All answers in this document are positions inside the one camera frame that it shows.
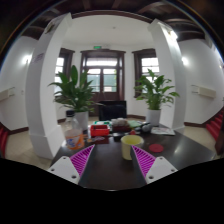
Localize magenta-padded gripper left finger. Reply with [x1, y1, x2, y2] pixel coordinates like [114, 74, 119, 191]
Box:
[46, 144, 96, 186]

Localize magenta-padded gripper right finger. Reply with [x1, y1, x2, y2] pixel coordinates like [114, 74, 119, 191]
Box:
[130, 144, 178, 185]

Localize dark wooden framed window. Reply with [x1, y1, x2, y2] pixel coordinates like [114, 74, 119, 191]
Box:
[132, 48, 160, 98]
[54, 48, 76, 96]

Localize potted plant in white pot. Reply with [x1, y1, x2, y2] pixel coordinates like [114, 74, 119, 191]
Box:
[48, 64, 104, 133]
[133, 68, 180, 127]

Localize white printed magazine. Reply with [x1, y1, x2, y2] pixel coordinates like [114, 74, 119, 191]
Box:
[150, 125, 176, 136]

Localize white wall unit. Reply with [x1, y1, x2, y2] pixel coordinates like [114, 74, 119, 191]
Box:
[191, 84, 217, 99]
[0, 86, 16, 102]

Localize red carpeted staircase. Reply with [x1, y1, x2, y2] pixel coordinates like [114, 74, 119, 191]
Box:
[0, 123, 10, 158]
[205, 111, 224, 141]

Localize dark wooden double door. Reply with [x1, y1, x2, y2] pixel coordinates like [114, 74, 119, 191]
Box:
[79, 49, 127, 103]

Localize red plastic basket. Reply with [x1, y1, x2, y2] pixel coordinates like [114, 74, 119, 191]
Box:
[89, 124, 111, 138]

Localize green box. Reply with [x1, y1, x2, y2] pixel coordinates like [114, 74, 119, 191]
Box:
[93, 120, 113, 126]

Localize pale yellow cup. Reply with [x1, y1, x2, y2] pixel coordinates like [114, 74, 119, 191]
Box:
[120, 134, 145, 161]

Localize green cloth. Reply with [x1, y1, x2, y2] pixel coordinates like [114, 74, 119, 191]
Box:
[128, 120, 144, 129]

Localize grey round object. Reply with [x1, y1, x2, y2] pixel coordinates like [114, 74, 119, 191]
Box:
[141, 122, 153, 134]

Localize brown box of white items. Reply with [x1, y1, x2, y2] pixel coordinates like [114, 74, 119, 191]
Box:
[111, 117, 132, 133]

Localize black chair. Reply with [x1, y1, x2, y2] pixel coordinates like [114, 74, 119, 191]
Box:
[97, 100, 128, 122]

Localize black flat device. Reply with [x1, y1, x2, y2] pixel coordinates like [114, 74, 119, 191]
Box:
[112, 131, 131, 141]

